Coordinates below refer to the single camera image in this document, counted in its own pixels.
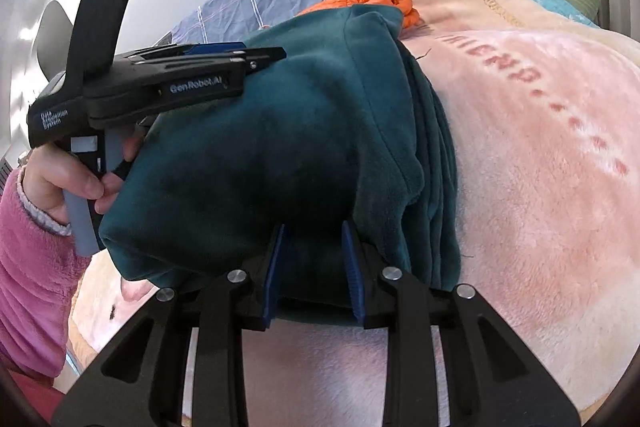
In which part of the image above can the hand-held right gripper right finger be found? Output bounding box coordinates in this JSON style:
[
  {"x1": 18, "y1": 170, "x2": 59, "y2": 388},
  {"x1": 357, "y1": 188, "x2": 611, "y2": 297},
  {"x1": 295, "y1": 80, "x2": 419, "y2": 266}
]
[{"x1": 341, "y1": 220, "x2": 583, "y2": 427}]

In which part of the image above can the light blue sheet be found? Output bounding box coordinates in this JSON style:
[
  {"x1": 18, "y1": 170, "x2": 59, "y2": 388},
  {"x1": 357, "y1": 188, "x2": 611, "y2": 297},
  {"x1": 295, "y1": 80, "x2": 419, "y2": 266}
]
[{"x1": 512, "y1": 0, "x2": 601, "y2": 30}]

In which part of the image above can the teal fleece hoodie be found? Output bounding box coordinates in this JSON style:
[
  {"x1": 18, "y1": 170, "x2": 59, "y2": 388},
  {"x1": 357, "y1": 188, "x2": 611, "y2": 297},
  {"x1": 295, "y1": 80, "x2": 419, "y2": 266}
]
[{"x1": 97, "y1": 4, "x2": 463, "y2": 323}]

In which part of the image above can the person's left forearm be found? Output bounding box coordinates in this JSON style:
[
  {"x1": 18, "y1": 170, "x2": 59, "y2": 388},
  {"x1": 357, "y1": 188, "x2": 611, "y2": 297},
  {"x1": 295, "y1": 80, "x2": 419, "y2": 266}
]
[{"x1": 0, "y1": 167, "x2": 93, "y2": 380}]

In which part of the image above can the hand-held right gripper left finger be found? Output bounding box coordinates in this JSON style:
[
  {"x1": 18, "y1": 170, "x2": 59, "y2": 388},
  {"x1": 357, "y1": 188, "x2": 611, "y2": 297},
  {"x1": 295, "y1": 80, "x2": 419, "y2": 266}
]
[{"x1": 52, "y1": 223, "x2": 288, "y2": 427}]

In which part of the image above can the person's left hand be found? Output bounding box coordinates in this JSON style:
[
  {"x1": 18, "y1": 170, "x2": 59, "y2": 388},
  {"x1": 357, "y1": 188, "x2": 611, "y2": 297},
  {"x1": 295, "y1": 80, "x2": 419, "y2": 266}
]
[{"x1": 22, "y1": 126, "x2": 150, "y2": 224}]

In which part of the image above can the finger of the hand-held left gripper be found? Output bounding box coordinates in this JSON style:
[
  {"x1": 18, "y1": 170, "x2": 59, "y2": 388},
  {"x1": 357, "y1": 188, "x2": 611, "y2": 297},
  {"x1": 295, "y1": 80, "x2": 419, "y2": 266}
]
[
  {"x1": 116, "y1": 47, "x2": 288, "y2": 75},
  {"x1": 137, "y1": 42, "x2": 247, "y2": 58}
]

